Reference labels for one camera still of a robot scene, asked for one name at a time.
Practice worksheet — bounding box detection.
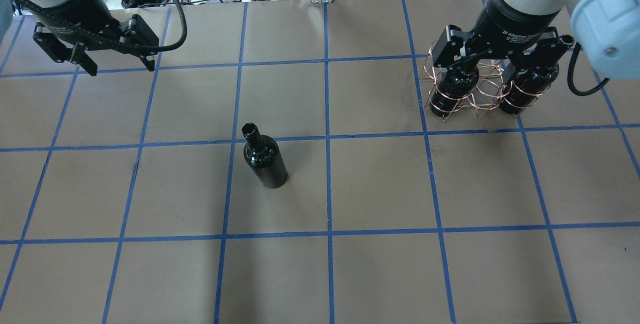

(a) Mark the dark wine bottle far slot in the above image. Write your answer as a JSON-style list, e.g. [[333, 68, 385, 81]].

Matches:
[[429, 60, 480, 118]]

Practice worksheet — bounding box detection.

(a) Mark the copper wire wine basket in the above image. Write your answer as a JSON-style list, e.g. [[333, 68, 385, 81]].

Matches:
[[418, 52, 555, 122]]

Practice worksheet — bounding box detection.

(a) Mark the dark wine bottle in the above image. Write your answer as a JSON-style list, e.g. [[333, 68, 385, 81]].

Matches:
[[241, 122, 289, 189], [498, 34, 575, 117]]

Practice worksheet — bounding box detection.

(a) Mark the brown paper table mat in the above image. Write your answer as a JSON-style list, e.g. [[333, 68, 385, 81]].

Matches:
[[1, 0, 640, 324]]

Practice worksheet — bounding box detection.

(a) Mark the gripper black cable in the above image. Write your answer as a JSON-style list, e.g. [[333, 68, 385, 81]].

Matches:
[[0, 0, 188, 54]]

